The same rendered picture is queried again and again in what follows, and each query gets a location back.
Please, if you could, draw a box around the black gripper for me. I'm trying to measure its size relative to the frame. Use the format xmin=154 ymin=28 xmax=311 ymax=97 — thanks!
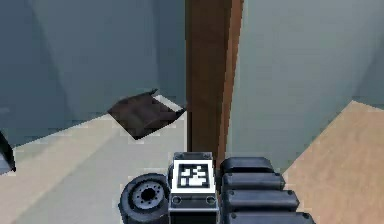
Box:
xmin=118 ymin=172 xmax=172 ymax=224

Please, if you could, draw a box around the dark brown floor mat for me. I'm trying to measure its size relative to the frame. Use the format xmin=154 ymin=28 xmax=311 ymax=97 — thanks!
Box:
xmin=107 ymin=88 xmax=186 ymax=141

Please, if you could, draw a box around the brown wooden door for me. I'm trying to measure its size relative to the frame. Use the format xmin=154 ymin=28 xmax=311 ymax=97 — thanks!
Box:
xmin=185 ymin=0 xmax=245 ymax=168

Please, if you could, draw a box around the black angular object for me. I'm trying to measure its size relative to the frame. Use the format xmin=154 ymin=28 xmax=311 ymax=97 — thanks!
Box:
xmin=0 ymin=130 xmax=17 ymax=176

